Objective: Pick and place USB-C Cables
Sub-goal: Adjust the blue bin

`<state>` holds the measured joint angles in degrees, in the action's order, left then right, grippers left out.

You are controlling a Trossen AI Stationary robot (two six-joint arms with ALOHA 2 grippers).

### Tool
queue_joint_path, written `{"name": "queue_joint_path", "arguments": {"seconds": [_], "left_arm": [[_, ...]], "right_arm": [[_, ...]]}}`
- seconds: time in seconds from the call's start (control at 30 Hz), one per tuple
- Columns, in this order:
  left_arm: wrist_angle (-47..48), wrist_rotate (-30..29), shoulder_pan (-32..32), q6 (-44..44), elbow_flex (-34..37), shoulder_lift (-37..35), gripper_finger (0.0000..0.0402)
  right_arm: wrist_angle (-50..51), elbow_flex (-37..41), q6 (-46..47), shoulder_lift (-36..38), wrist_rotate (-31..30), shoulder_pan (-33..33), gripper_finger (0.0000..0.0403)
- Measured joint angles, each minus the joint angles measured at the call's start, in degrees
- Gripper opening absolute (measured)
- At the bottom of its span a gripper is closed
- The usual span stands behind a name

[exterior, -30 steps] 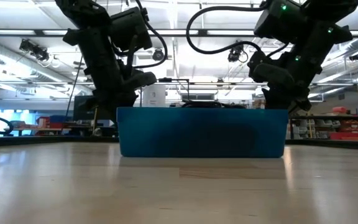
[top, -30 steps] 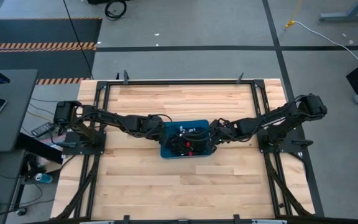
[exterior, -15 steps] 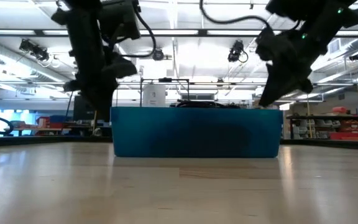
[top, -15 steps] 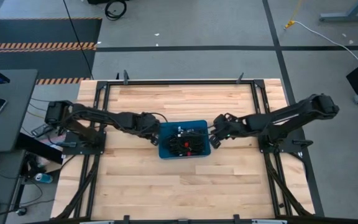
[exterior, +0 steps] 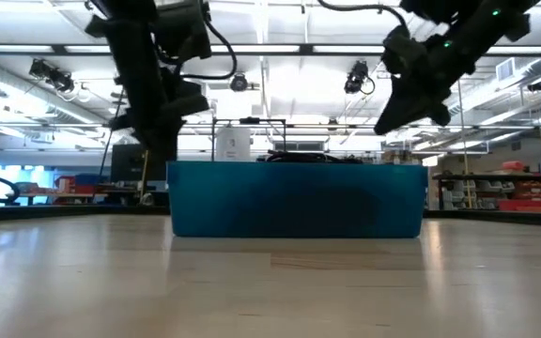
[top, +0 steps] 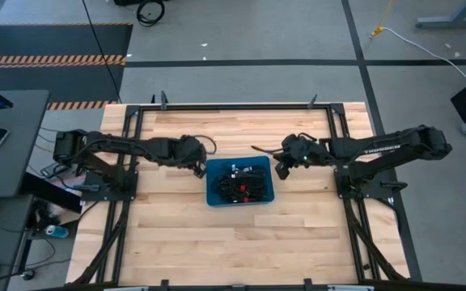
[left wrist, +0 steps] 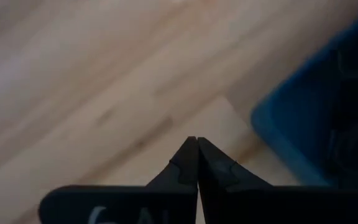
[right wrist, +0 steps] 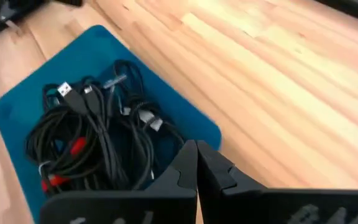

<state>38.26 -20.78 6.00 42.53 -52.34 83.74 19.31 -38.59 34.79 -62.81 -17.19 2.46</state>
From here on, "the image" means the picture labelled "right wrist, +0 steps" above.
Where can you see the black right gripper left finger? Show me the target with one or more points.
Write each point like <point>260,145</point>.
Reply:
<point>185,171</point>

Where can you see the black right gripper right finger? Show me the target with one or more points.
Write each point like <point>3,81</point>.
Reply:
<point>216,174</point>

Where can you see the blue plastic tray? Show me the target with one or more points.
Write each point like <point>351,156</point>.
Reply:
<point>89,46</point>

